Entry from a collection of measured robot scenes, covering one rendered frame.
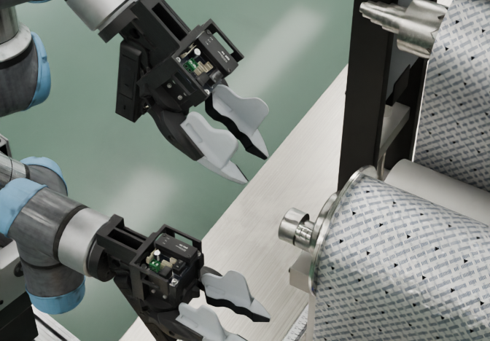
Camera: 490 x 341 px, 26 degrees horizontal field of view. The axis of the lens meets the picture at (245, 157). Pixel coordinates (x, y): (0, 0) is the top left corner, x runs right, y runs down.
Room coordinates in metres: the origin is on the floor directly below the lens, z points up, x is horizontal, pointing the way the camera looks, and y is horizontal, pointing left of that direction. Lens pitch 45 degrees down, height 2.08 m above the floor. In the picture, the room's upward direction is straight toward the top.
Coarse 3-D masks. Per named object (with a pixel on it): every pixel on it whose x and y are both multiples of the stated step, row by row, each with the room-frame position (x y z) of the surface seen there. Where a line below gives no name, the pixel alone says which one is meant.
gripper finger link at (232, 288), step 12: (204, 276) 0.77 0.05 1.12; (216, 276) 0.77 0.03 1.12; (228, 276) 0.76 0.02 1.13; (240, 276) 0.76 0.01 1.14; (204, 288) 0.77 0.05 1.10; (216, 288) 0.77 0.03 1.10; (228, 288) 0.76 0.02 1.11; (240, 288) 0.75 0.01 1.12; (216, 300) 0.75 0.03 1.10; (228, 300) 0.75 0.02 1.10; (240, 300) 0.75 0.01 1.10; (252, 300) 0.75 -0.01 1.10; (240, 312) 0.74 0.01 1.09; (252, 312) 0.73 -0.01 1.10; (264, 312) 0.73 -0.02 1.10
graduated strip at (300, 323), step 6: (306, 306) 0.89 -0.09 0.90; (306, 312) 0.88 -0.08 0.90; (300, 318) 0.87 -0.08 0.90; (306, 318) 0.87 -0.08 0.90; (294, 324) 0.86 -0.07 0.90; (300, 324) 0.86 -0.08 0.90; (306, 324) 0.86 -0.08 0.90; (288, 330) 0.85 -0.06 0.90; (294, 330) 0.85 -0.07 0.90; (300, 330) 0.85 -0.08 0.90; (306, 330) 0.85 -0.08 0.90; (288, 336) 0.84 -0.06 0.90; (294, 336) 0.84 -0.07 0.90; (300, 336) 0.84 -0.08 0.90
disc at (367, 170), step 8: (360, 168) 0.75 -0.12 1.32; (368, 168) 0.76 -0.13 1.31; (352, 176) 0.74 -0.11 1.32; (360, 176) 0.74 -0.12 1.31; (376, 176) 0.78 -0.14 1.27; (352, 184) 0.73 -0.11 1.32; (344, 192) 0.71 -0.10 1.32; (336, 200) 0.71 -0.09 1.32; (336, 208) 0.70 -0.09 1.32; (328, 216) 0.69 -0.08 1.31; (328, 224) 0.69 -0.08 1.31; (320, 232) 0.68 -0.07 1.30; (328, 232) 0.69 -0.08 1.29; (320, 240) 0.68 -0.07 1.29; (320, 248) 0.67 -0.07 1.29; (312, 256) 0.67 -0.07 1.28; (320, 256) 0.67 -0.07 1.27; (312, 264) 0.67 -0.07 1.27; (312, 272) 0.66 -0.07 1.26; (312, 280) 0.66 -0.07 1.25; (312, 288) 0.67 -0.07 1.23
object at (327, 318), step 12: (324, 312) 0.67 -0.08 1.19; (336, 312) 0.66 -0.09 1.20; (324, 324) 0.67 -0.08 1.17; (336, 324) 0.66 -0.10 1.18; (348, 324) 0.65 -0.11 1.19; (360, 324) 0.64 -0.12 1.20; (324, 336) 0.66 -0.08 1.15; (336, 336) 0.66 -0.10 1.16; (348, 336) 0.65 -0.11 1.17; (360, 336) 0.64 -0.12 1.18; (372, 336) 0.64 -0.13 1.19; (384, 336) 0.63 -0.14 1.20
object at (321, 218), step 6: (336, 192) 0.75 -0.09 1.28; (330, 198) 0.74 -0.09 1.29; (324, 204) 0.73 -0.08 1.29; (330, 204) 0.73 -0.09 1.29; (324, 210) 0.72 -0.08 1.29; (318, 216) 0.72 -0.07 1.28; (324, 216) 0.72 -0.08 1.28; (318, 222) 0.71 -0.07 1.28; (318, 228) 0.71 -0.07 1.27; (312, 234) 0.71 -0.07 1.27; (318, 234) 0.71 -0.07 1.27; (312, 240) 0.71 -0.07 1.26; (312, 246) 0.70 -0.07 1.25; (312, 252) 0.70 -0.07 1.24
